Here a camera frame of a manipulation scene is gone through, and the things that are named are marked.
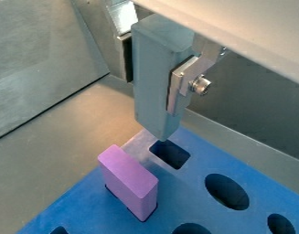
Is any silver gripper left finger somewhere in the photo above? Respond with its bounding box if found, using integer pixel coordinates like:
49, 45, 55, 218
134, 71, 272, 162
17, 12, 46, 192
104, 0, 138, 82

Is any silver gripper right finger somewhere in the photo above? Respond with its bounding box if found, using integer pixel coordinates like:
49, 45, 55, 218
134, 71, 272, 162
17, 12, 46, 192
166, 34, 226, 116

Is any blue shape sorter board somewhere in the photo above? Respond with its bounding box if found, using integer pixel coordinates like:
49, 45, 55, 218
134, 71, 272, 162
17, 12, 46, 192
18, 129, 299, 234

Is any purple rectangular block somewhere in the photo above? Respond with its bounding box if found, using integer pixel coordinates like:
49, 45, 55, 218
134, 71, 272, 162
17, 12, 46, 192
98, 144, 160, 221

